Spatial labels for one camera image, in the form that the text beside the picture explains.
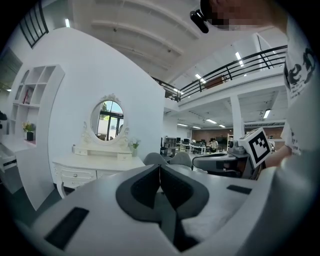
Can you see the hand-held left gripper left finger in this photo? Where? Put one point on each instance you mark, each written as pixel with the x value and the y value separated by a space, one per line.
pixel 143 190

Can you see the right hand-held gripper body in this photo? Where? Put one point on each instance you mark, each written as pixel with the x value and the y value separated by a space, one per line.
pixel 258 147

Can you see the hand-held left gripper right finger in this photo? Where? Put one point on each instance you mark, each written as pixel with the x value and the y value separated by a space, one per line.
pixel 182 192

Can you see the white dressing table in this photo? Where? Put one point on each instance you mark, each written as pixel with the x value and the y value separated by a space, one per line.
pixel 100 165

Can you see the white dressing table drawer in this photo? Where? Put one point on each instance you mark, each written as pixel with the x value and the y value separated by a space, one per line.
pixel 78 175

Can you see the person's right forearm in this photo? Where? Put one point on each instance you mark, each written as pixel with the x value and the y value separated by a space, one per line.
pixel 280 156

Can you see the small white vanity drawer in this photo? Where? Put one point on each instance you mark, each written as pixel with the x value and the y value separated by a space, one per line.
pixel 124 156
pixel 81 151

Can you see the grey chair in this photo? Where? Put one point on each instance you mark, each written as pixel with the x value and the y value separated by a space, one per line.
pixel 182 160
pixel 155 158

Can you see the ceiling light strip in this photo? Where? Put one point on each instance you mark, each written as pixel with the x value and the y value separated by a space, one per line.
pixel 67 23
pixel 238 55
pixel 198 75
pixel 267 113
pixel 211 121

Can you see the white pillar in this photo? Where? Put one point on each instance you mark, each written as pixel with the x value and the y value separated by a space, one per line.
pixel 236 120

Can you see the white vase with flowers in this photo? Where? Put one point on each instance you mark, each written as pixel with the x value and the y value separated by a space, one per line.
pixel 135 148

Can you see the white office desks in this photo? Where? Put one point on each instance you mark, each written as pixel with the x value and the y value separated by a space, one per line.
pixel 193 147

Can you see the black office chair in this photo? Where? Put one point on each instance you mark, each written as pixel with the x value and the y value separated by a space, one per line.
pixel 163 147

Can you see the grey shelf unit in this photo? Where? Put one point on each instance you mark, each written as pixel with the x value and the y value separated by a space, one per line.
pixel 170 146

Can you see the person's white printed shirt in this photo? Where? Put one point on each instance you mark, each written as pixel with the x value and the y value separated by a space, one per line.
pixel 300 105

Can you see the brown cardboard boxes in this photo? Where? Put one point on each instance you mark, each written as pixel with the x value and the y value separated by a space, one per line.
pixel 215 82

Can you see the small white bottle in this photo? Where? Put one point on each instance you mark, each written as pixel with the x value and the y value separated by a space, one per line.
pixel 74 148

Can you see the black mezzanine railing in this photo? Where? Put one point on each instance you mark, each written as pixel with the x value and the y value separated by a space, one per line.
pixel 225 71

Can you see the yellow flowers in black pot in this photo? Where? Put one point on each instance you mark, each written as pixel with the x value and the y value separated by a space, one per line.
pixel 29 130

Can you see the white desk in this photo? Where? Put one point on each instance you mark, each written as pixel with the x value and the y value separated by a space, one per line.
pixel 15 143

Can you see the white bookshelf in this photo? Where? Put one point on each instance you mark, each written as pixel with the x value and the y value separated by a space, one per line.
pixel 37 85

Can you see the red book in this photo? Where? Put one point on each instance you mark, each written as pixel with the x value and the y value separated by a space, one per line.
pixel 26 97

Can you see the oval mirror with white frame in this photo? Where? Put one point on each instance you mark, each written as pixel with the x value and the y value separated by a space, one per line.
pixel 107 120

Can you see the black head-worn camera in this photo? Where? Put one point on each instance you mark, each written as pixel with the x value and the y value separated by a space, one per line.
pixel 201 21

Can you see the black window frame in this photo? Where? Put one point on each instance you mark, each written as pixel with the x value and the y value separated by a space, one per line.
pixel 33 26

